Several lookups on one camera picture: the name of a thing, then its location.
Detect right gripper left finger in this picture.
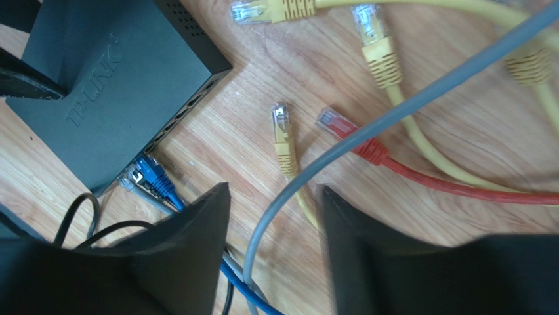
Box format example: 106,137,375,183
1,182,231,314

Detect grey network cable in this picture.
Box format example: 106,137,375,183
115,2,559,315

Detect blue network cable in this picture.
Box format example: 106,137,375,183
131,154,285,315

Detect black network cable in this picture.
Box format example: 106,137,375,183
52,192,237,315

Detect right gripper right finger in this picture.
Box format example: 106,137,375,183
322,186,558,314

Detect black network switch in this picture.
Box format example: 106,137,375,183
7,1,232,195

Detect orange network cable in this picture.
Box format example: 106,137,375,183
316,106,559,207

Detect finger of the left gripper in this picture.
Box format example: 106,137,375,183
1,49,68,100

